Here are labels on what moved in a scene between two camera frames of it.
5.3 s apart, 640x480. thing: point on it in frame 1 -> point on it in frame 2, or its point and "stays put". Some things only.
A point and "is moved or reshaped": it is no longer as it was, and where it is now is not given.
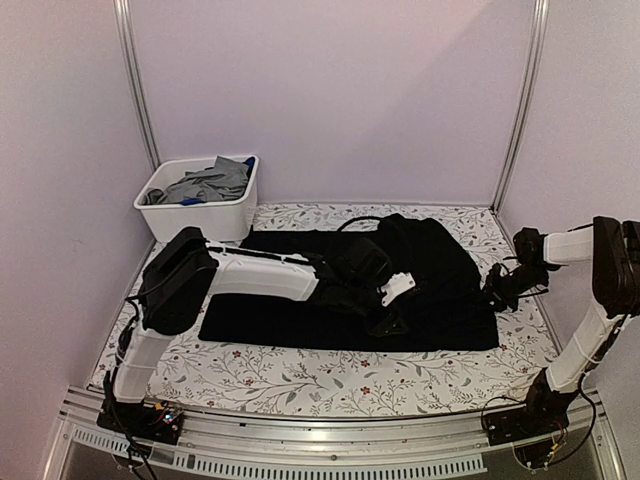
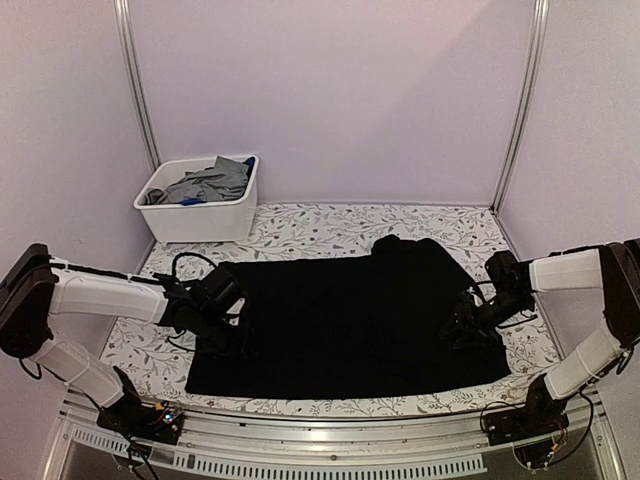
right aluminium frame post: x=538 y=54 stays put
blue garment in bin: x=250 y=162 stays put
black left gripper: x=388 y=321 -> x=240 y=347
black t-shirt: x=389 y=283 is moved or reshaped
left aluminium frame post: x=122 y=14 stays put
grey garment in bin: x=226 y=180 stays put
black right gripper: x=493 y=293 -> x=465 y=315
